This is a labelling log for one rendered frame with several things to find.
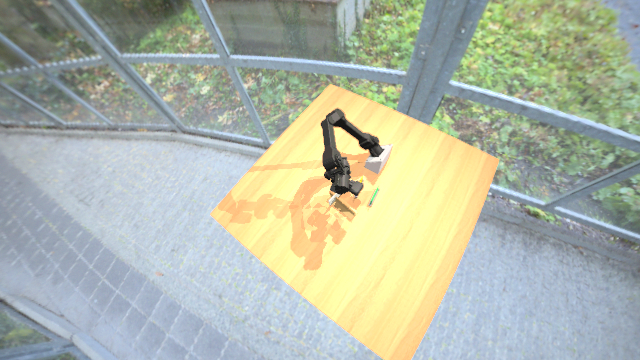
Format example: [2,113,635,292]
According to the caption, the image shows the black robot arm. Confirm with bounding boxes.
[320,108,385,195]

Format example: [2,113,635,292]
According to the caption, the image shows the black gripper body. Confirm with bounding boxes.
[324,168,364,196]

